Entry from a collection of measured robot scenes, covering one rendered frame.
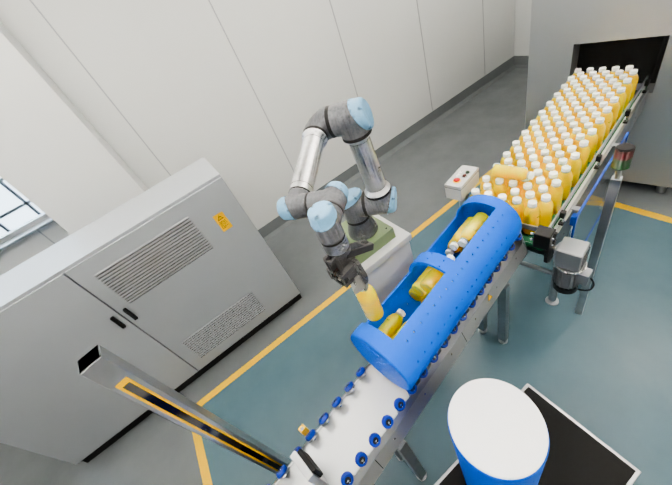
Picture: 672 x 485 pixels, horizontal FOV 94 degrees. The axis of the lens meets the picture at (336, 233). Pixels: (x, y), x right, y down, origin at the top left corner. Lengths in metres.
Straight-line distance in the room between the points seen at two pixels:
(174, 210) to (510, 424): 2.05
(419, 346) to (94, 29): 3.18
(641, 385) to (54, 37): 4.43
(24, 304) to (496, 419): 2.46
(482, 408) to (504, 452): 0.12
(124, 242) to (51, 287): 0.46
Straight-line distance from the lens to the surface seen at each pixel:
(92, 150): 3.18
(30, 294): 2.55
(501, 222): 1.51
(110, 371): 1.08
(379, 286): 1.62
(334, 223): 0.82
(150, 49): 3.41
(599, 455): 2.20
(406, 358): 1.17
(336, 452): 1.41
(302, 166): 1.04
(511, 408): 1.26
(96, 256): 2.41
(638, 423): 2.46
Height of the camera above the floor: 2.23
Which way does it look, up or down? 39 degrees down
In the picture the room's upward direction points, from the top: 25 degrees counter-clockwise
